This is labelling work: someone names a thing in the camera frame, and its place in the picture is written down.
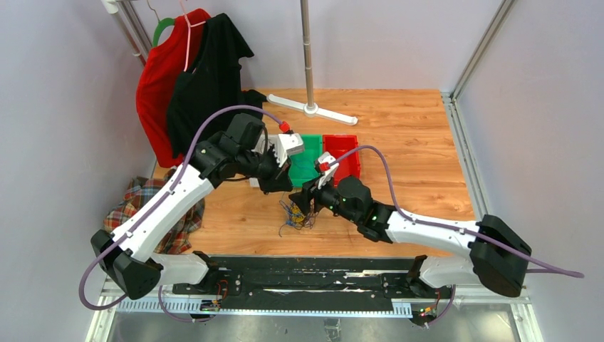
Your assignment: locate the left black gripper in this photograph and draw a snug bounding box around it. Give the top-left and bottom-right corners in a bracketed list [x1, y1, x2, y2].
[239, 144, 294, 195]

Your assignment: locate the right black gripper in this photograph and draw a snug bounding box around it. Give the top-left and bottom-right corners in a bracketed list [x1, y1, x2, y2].
[289, 172, 360, 224]

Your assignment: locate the coloured cable bundle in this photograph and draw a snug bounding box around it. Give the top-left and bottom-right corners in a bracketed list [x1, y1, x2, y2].
[278, 198, 323, 238]

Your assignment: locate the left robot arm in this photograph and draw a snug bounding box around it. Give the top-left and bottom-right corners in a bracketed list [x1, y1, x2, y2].
[91, 113, 304, 300]

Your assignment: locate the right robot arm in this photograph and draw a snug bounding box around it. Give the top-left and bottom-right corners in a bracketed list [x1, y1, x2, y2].
[289, 176, 532, 298]

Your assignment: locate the green plastic bin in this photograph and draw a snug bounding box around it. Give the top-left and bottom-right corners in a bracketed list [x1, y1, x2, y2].
[288, 135, 323, 188]

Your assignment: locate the white plastic bin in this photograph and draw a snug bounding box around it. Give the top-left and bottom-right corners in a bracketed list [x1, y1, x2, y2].
[249, 134, 278, 188]

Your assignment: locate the red plastic bin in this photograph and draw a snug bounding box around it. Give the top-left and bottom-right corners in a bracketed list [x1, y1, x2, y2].
[323, 135, 361, 186]

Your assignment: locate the white stand with pole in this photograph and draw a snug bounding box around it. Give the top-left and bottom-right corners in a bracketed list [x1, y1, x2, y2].
[267, 0, 358, 125]

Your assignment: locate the black shirt on hanger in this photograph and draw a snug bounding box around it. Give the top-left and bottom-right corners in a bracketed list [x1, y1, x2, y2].
[167, 14, 267, 158]

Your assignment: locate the plaid flannel shirt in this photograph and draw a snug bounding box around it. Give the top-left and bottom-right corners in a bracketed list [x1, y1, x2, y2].
[103, 169, 205, 254]

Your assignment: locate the red shirt on hanger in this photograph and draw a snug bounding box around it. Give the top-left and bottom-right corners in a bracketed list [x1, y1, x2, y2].
[135, 9, 211, 168]

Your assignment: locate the pink clothes hanger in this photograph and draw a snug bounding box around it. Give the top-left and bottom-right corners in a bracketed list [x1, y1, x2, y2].
[179, 0, 205, 71]

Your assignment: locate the green clothes hanger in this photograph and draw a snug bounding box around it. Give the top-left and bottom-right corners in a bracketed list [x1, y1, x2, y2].
[152, 18, 175, 48]

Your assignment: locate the white clothes rack pole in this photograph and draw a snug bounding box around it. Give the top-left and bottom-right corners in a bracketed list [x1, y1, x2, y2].
[101, 0, 152, 66]

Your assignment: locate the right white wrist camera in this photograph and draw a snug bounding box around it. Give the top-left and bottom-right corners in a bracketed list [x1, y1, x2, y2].
[316, 152, 339, 189]

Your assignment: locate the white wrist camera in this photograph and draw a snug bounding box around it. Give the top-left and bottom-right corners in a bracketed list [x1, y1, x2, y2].
[316, 152, 339, 189]
[274, 133, 305, 167]

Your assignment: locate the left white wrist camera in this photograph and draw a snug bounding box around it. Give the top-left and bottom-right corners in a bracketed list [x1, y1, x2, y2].
[274, 133, 305, 167]

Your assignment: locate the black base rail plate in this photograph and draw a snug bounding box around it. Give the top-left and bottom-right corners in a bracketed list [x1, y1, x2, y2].
[171, 256, 451, 314]

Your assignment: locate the aluminium corner frame post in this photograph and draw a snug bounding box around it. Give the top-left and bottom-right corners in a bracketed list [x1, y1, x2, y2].
[450, 0, 516, 102]

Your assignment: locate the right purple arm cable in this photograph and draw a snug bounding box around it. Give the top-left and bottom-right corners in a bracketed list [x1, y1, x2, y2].
[317, 145, 585, 328]

